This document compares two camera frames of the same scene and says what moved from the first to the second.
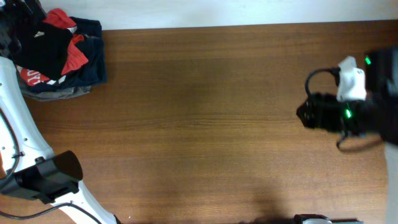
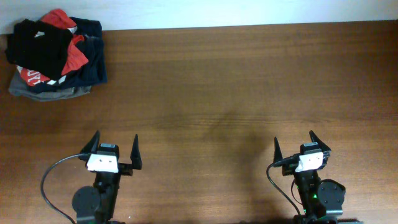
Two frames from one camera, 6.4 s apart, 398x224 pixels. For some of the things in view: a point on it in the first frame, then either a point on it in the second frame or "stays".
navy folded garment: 92,44 stays
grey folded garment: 55,94 stays
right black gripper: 316,111 → 325,151
